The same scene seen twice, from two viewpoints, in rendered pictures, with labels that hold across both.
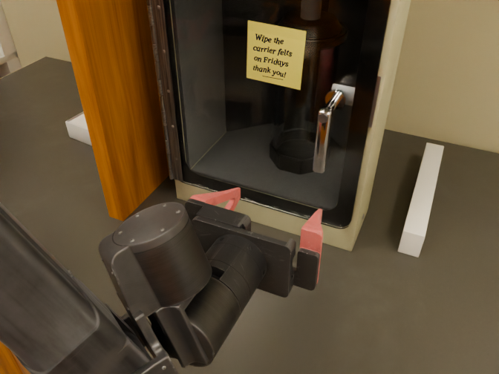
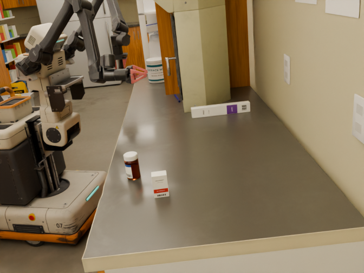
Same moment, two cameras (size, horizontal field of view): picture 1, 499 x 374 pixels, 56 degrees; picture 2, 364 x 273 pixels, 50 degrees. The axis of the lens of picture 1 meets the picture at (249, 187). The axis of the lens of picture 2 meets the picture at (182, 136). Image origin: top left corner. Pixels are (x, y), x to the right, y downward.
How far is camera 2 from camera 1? 1.81 m
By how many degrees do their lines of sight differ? 58
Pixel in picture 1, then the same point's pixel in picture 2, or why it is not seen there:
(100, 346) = (93, 66)
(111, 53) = (168, 45)
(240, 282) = (116, 72)
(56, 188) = not seen: hidden behind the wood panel
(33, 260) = (93, 51)
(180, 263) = (105, 59)
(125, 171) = (169, 79)
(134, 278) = (102, 60)
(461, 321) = (171, 125)
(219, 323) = (108, 73)
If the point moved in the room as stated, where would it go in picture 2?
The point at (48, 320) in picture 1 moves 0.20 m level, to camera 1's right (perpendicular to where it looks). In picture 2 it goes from (91, 59) to (103, 65)
